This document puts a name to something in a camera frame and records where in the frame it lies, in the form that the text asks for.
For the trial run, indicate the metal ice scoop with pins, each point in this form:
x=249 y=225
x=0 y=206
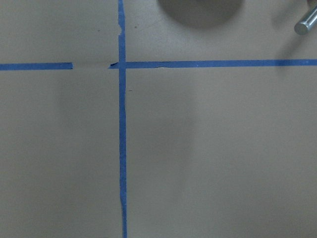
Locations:
x=307 y=22

